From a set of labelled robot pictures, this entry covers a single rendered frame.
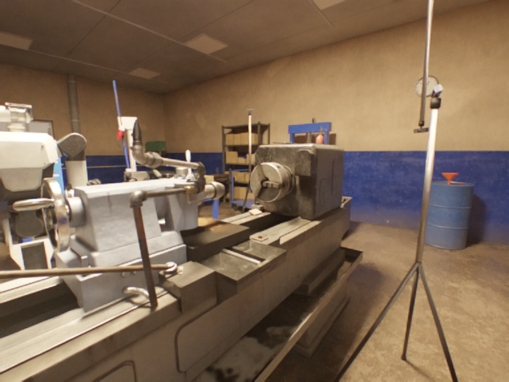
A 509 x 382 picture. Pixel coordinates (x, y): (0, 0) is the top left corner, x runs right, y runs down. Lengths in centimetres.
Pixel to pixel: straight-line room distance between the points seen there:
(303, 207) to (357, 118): 350
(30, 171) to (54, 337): 83
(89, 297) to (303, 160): 123
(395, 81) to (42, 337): 493
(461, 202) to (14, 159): 428
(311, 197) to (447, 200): 269
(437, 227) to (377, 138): 177
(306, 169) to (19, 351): 137
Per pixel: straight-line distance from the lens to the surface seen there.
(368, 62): 510
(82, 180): 151
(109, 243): 83
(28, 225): 148
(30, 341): 82
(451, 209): 403
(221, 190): 115
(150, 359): 90
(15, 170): 142
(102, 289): 83
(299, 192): 159
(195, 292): 82
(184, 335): 93
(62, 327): 83
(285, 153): 163
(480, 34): 500
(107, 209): 84
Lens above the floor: 126
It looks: 9 degrees down
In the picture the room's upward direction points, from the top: straight up
